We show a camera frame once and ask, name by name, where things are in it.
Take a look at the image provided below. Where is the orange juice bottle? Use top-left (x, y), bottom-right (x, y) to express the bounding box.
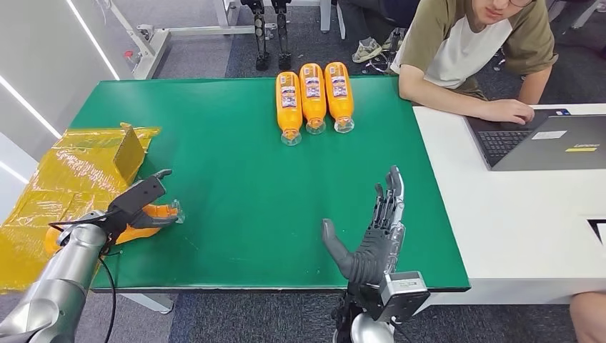
top-left (44, 199), bottom-right (186, 259)
top-left (274, 70), bottom-right (304, 147)
top-left (324, 61), bottom-right (356, 135)
top-left (298, 62), bottom-right (328, 136)

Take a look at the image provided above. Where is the yellow tape-wrapped cardboard box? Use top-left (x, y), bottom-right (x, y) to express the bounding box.
top-left (0, 122), bottom-right (162, 292)

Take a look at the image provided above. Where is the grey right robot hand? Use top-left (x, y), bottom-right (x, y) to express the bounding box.
top-left (321, 165), bottom-right (407, 288)

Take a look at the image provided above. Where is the grey laptop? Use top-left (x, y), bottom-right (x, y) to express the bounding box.
top-left (464, 107), bottom-right (606, 173)

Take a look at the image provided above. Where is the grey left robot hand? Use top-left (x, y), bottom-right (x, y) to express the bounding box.
top-left (104, 208), bottom-right (180, 237)

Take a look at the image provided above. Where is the white metal stand frame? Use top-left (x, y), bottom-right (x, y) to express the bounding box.
top-left (100, 0), bottom-right (333, 81)

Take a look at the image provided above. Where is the black and white humanoid robot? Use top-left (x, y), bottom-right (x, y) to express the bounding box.
top-left (239, 0), bottom-right (294, 72)

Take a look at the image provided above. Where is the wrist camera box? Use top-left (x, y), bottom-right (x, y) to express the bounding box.
top-left (107, 169), bottom-right (174, 217)
top-left (366, 270), bottom-right (432, 324)

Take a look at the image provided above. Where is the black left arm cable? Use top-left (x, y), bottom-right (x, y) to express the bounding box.
top-left (47, 215), bottom-right (118, 343)

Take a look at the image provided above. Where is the green table mat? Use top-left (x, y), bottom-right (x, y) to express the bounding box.
top-left (66, 76), bottom-right (472, 292)

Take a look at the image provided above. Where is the person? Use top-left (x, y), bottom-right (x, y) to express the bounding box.
top-left (389, 0), bottom-right (560, 126)
top-left (337, 0), bottom-right (423, 65)
top-left (569, 290), bottom-right (606, 343)

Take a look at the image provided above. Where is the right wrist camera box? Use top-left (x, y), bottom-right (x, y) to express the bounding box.
top-left (366, 270), bottom-right (432, 324)

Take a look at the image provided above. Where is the white table leg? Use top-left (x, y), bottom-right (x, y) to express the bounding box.
top-left (117, 292), bottom-right (174, 315)

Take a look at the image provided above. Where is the black edged device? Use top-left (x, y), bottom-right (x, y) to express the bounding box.
top-left (586, 218), bottom-right (606, 245)

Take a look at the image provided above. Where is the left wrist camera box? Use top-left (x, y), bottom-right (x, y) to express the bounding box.
top-left (107, 169), bottom-right (174, 217)

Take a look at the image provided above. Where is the wall light strip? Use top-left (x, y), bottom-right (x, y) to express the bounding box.
top-left (65, 0), bottom-right (121, 81)
top-left (0, 73), bottom-right (64, 139)

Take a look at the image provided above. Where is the white desk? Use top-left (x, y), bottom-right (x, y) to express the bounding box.
top-left (410, 102), bottom-right (606, 307)

